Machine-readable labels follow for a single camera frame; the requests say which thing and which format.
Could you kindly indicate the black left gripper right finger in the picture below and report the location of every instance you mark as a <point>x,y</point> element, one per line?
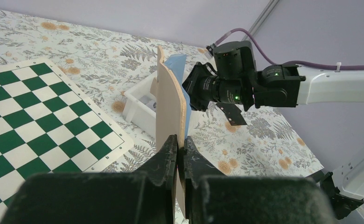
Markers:
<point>212,197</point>

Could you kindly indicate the dark grey credit card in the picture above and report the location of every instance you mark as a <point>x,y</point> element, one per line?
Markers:
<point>232,113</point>

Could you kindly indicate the green and white chessboard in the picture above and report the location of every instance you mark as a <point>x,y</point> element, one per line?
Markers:
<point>48,125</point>

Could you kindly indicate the white two-compartment plastic bin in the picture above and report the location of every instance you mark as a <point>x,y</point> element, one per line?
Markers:
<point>141,105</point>

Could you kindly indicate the beige leather card holder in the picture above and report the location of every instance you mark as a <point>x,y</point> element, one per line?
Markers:
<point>168,143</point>

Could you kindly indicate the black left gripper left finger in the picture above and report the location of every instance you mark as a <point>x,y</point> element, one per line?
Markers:
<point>144,196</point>

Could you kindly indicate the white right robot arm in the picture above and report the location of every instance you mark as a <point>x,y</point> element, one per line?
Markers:
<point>300,83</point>

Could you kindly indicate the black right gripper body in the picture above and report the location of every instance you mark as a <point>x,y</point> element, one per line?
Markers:
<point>203,85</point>

